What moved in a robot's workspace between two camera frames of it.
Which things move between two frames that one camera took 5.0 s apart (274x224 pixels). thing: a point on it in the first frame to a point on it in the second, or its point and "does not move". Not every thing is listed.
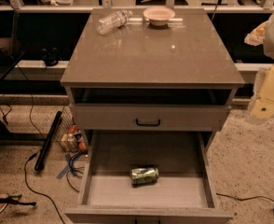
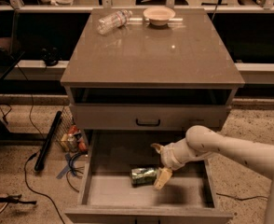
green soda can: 144,175 does not move
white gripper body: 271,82 to 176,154
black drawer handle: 146,124 does not move
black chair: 4,49 does not move
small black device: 50,55 does not move
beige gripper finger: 263,109 to 157,147
